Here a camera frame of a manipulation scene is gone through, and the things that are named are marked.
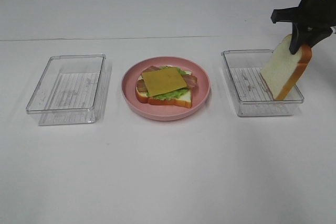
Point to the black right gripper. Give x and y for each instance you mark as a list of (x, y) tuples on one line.
[(315, 16)]

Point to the bread slice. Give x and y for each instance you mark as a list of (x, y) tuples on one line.
[(284, 69), (184, 101)]

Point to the pink bacon strip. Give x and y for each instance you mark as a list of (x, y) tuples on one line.
[(188, 77)]

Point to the green lettuce leaf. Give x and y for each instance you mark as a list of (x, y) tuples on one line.
[(176, 93)]

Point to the yellow cheese slice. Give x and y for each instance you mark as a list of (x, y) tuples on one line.
[(163, 81)]

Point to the brown bacon strip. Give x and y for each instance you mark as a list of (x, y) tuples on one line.
[(140, 85)]

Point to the right clear plastic tray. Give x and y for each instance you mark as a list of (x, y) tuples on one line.
[(249, 92)]

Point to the clear plastic tray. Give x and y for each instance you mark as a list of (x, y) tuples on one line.
[(249, 92), (69, 91)]

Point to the pink round plate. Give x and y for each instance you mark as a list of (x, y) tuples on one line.
[(165, 112)]

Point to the left clear plastic tray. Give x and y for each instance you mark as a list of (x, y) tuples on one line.
[(69, 91)]

